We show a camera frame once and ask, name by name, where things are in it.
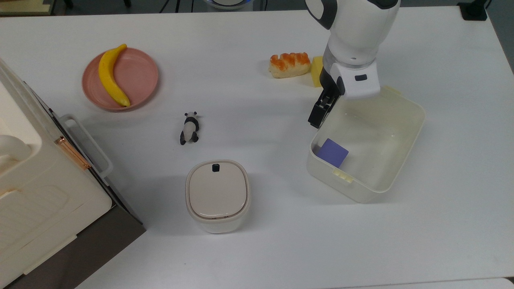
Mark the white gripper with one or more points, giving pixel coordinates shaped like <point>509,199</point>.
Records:
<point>357,80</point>

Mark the translucent white plastic box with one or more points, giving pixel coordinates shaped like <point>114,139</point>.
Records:
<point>367,148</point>

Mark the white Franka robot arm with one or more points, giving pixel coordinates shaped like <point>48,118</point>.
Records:
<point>355,28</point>

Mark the yellow sponge block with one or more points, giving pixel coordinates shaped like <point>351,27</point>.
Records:
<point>317,71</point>

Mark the purple cube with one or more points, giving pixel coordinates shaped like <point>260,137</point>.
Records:
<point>333,153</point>

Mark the toy bread loaf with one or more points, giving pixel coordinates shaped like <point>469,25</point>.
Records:
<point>289,64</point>

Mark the panda figurine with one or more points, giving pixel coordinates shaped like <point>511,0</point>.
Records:
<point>190,129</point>

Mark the small white lidded bin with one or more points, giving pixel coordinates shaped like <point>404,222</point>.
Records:
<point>217,196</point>

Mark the black object at table corner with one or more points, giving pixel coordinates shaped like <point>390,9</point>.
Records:
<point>473,10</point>

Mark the pink plate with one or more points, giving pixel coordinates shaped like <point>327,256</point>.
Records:
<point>136,78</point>

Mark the yellow banana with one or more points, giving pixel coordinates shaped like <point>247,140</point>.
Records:
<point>109,76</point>

